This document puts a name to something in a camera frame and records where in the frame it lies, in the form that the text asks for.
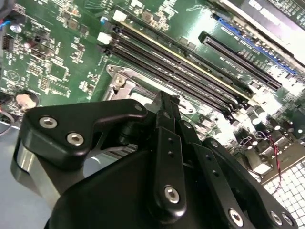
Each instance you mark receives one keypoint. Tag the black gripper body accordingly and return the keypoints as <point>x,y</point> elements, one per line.
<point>107,198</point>

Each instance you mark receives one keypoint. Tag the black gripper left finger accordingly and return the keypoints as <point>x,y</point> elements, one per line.
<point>100,112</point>

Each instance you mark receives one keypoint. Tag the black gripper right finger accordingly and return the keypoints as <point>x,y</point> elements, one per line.
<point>214,171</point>

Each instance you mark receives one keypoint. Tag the metal socket cover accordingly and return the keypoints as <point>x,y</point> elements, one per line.
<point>128,85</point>

